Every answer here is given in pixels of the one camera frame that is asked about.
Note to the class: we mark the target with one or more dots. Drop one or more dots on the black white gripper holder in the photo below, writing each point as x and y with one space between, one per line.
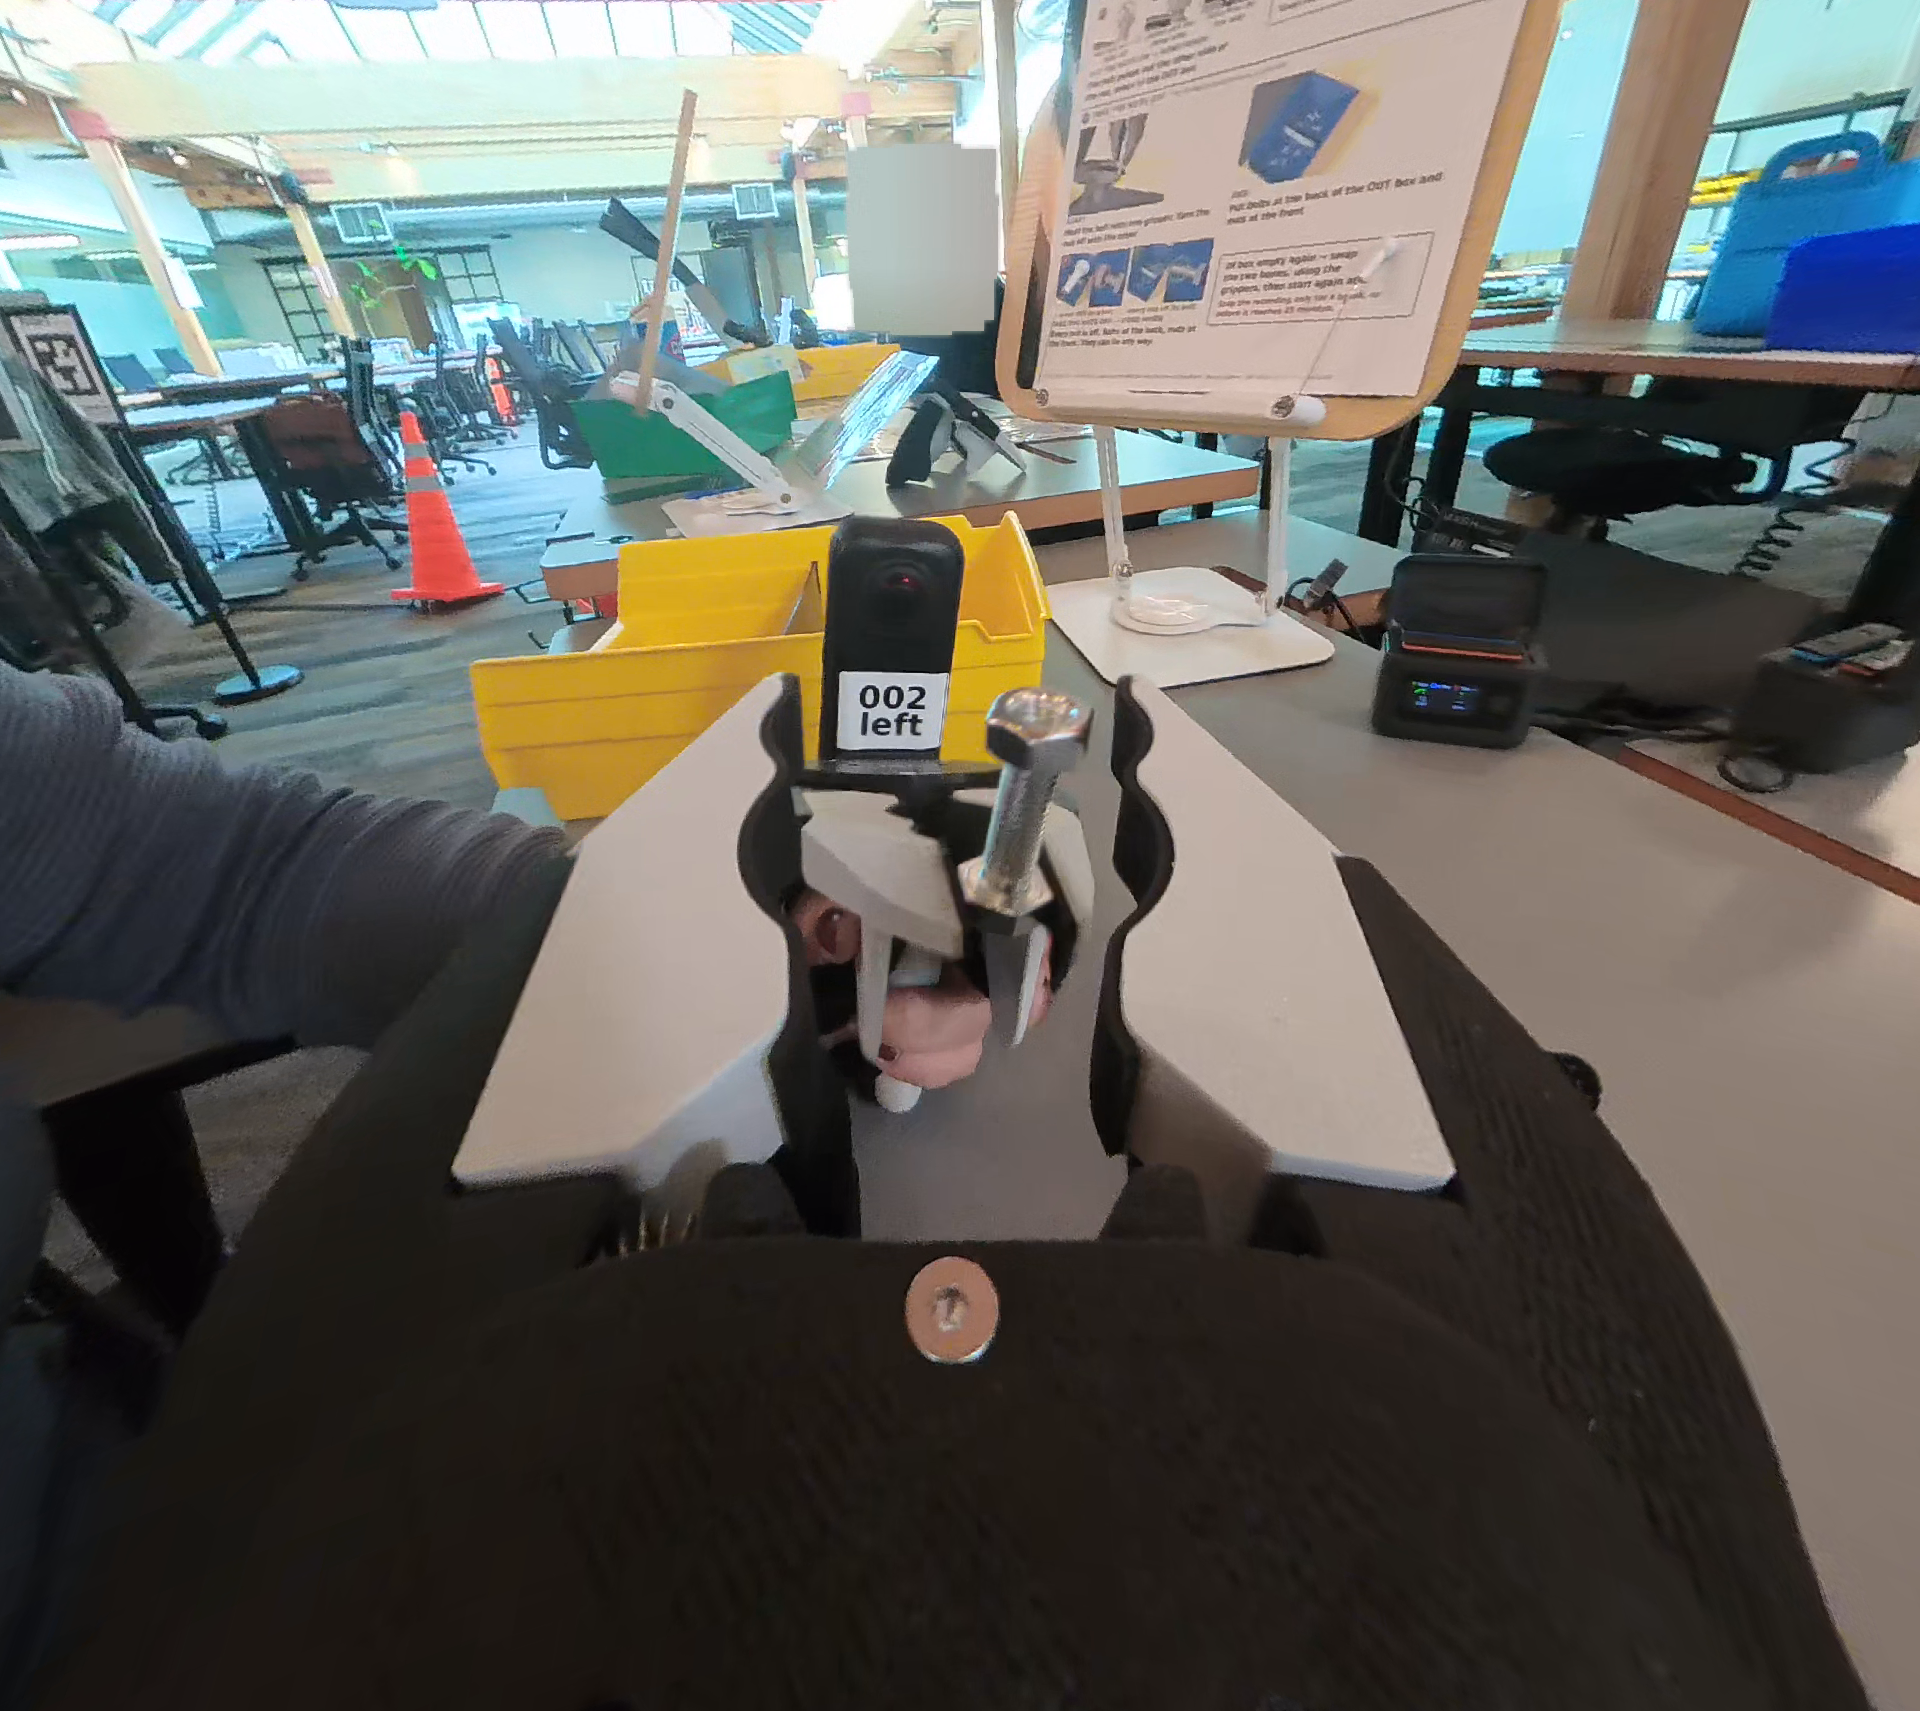
917 436

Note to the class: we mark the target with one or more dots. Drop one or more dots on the black coat rack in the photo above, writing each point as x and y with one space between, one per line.
61 480

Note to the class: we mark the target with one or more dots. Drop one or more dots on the black stool seat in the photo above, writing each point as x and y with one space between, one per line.
1621 465

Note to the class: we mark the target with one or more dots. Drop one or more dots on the row of black office chairs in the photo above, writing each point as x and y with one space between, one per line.
526 377

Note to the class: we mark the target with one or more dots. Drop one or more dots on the brown office chair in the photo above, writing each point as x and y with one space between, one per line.
309 451

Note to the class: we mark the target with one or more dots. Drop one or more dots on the blue plastic bin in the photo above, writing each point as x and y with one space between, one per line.
1855 293

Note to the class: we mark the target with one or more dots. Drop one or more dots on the orange traffic cone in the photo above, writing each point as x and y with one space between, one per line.
441 541

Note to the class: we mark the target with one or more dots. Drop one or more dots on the black device box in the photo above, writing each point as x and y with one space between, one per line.
1829 714

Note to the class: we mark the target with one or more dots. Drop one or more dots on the yellow plastic bin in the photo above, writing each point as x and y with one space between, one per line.
675 692

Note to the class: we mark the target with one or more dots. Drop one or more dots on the green plastic bin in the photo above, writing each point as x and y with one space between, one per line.
704 429

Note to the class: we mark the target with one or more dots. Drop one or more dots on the person's left hand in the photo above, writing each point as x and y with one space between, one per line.
937 1036

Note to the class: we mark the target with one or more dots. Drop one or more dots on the wooden instruction board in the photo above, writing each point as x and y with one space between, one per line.
1275 166

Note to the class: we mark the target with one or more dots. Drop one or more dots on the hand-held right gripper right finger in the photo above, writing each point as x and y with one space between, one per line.
1275 990

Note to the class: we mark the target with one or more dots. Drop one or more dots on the thin board on white stand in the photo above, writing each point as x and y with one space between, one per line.
751 512

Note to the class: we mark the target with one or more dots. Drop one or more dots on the black white marker sign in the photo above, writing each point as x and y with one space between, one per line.
61 370

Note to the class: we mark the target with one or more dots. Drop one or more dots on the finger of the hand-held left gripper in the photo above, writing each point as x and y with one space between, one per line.
886 879
1025 977

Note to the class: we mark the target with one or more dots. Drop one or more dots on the white board stand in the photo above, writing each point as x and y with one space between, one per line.
1199 646

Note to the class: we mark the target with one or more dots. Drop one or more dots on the small black display device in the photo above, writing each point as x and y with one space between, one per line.
1463 609

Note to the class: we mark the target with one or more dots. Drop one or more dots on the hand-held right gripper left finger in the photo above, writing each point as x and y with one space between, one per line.
644 990

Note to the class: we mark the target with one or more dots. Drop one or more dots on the person's left forearm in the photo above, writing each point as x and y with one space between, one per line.
227 873

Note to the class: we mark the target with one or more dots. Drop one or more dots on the silver hex bolt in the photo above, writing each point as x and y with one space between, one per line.
1022 811

